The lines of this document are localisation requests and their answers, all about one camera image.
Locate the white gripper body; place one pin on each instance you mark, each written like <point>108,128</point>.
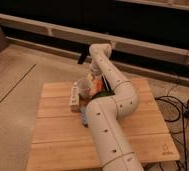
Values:
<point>95,70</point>

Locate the orange pepper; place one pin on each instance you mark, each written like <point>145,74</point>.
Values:
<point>96,87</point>

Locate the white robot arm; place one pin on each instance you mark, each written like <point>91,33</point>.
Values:
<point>114,151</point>

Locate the green ceramic bowl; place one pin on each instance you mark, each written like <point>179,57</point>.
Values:
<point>102,94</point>

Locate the black white striped object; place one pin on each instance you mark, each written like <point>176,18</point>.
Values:
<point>106,84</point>

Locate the clear plastic cup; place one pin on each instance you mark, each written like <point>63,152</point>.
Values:
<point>84,86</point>

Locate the white tube bottle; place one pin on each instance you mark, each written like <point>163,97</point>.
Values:
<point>74,98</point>

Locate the blue sponge block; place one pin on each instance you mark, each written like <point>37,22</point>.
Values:
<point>83,117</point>

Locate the wooden board table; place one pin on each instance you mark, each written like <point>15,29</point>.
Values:
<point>61,143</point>

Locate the black bracket on rail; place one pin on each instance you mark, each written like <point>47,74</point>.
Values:
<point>83,57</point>

